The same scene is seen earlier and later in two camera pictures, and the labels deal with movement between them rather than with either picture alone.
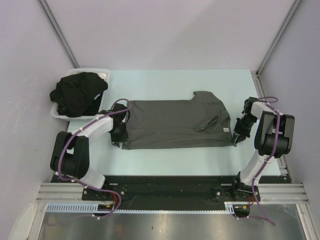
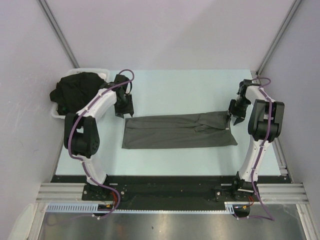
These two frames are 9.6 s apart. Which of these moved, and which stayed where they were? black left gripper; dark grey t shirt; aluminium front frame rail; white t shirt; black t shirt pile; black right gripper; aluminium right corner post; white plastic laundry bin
Moved: white t shirt; black right gripper; black left gripper; dark grey t shirt
Stayed: black t shirt pile; white plastic laundry bin; aluminium front frame rail; aluminium right corner post
